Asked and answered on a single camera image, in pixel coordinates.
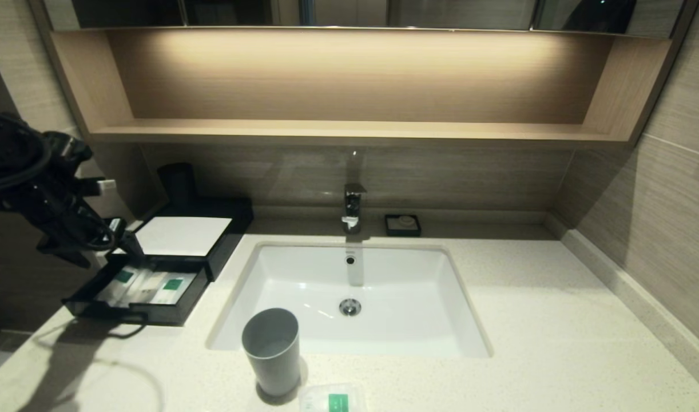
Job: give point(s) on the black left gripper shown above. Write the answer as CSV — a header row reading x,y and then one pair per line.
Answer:
x,y
69,223

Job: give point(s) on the toothbrush packet with green label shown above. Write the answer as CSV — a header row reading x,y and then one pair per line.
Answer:
x,y
120,283

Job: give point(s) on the black drawer amenity box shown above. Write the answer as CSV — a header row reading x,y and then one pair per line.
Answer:
x,y
149,315

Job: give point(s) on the grey plastic cup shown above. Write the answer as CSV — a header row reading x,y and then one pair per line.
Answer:
x,y
273,360

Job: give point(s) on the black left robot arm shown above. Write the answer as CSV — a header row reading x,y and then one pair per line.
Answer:
x,y
23,160

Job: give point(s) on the white board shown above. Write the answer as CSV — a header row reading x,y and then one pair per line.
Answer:
x,y
181,236

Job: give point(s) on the comb packet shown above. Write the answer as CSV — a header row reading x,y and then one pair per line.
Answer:
x,y
152,287

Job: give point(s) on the vanity kit packet green label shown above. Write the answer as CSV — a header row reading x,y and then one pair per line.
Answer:
x,y
175,289

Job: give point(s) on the black cylindrical cup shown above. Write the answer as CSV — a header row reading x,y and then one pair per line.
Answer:
x,y
179,183

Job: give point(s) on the chrome faucet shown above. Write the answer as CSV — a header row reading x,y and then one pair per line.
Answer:
x,y
353,206

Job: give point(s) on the chrome sink drain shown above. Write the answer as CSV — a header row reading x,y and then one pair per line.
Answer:
x,y
350,307

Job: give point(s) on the packet with green square label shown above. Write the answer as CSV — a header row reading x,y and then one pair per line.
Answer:
x,y
332,399

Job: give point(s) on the black soap dish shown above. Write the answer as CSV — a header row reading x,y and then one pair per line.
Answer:
x,y
390,230

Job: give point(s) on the white sink basin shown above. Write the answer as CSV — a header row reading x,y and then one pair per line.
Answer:
x,y
401,297

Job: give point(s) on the small round soap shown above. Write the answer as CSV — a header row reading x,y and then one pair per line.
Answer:
x,y
406,221

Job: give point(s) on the mirror cabinet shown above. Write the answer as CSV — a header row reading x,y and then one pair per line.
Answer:
x,y
441,14

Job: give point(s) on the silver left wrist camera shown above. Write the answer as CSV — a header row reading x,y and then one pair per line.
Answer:
x,y
107,186

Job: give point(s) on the wooden wall shelf niche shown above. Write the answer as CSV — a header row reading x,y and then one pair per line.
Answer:
x,y
349,130

